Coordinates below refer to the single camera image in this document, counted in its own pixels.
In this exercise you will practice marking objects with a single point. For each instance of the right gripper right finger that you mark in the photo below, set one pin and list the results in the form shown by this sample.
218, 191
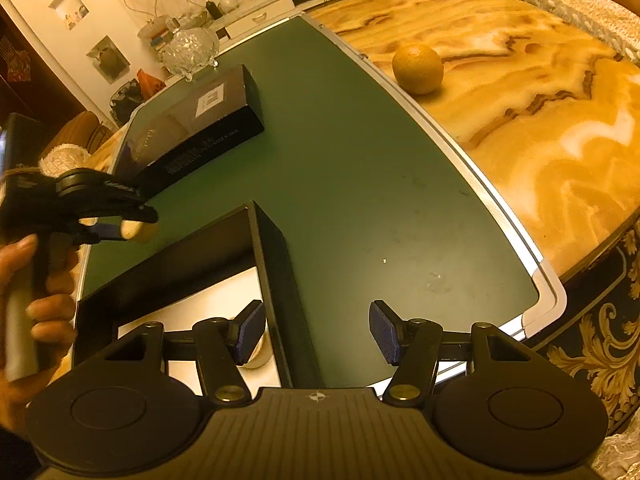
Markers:
412, 346

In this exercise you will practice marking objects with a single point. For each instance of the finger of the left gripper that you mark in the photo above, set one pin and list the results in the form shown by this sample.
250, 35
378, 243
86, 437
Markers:
91, 235
87, 193

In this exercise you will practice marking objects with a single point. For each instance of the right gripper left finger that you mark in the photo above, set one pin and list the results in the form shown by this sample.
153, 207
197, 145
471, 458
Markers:
221, 346

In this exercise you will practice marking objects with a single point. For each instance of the cream round tin pink label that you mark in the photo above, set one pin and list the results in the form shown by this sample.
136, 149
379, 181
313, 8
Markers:
261, 354

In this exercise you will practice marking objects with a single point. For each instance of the dark blue box lid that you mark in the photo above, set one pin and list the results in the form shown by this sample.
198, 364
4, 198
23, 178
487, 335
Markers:
203, 125

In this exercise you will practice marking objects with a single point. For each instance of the person's left hand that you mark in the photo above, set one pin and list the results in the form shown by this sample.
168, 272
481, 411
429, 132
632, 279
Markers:
51, 318

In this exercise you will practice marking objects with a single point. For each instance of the white lace sofa cover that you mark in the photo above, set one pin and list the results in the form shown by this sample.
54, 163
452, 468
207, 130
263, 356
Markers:
63, 158

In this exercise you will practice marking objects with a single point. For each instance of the brown leather sofa left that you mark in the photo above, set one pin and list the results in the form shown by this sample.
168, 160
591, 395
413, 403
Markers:
84, 130

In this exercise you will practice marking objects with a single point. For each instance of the open black box base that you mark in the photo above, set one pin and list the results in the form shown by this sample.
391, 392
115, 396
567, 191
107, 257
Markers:
233, 243

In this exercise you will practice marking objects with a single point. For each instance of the green desk mat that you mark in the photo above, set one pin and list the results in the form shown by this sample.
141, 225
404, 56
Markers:
373, 198

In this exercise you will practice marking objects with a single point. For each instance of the crystal glass bowl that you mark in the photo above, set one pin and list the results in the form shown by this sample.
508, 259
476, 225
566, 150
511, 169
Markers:
189, 51

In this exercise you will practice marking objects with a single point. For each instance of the orange fruit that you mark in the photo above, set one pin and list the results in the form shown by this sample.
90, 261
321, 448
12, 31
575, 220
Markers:
418, 69

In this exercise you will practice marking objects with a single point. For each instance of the white lace cover right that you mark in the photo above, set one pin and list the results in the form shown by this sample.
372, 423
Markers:
607, 20

